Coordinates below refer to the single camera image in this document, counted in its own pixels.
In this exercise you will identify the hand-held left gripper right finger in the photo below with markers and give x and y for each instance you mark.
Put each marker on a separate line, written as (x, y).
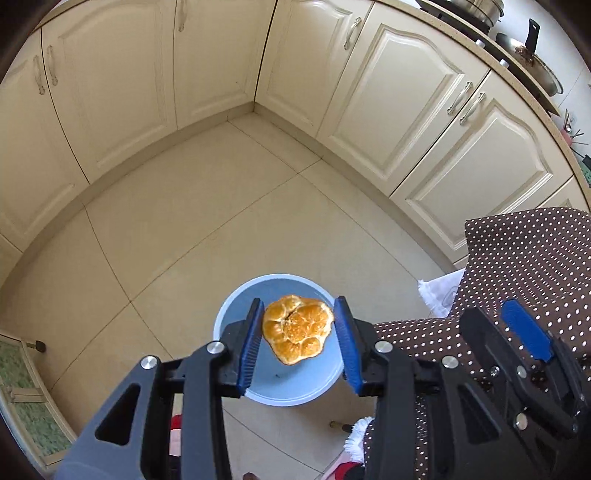
(348, 344)

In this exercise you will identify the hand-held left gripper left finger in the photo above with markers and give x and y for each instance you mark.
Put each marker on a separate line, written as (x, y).
(247, 350)

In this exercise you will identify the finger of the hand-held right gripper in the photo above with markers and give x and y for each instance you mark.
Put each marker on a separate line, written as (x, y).
(526, 330)
(485, 337)

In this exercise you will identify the orange peel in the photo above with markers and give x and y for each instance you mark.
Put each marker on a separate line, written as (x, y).
(298, 330)

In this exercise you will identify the light blue plastic bin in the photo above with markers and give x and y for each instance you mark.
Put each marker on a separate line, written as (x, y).
(295, 387)

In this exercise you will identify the white fringed cloth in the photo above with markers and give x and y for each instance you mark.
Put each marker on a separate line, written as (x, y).
(438, 293)

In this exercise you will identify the brown polka dot tablecloth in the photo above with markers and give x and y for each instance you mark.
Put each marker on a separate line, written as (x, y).
(531, 258)

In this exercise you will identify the pink red slipper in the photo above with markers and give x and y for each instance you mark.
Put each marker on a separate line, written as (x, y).
(348, 471)
(175, 443)

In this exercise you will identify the kitchen utensil holder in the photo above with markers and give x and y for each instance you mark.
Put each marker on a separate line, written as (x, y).
(572, 134)

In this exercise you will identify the black door stopper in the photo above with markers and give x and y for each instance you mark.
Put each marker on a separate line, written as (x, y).
(37, 345)

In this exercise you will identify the frosted glass door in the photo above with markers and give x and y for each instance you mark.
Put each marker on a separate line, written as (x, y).
(27, 406)

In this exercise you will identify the beige kitchen countertop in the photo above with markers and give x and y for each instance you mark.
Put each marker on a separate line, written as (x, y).
(461, 40)

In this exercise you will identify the cream kitchen cabinets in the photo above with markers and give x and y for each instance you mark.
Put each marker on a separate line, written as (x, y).
(115, 69)

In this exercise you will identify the black gas stove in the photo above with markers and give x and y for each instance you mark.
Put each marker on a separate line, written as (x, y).
(461, 24)

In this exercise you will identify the steel cooking pot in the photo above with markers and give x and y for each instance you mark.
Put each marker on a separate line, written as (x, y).
(475, 9)

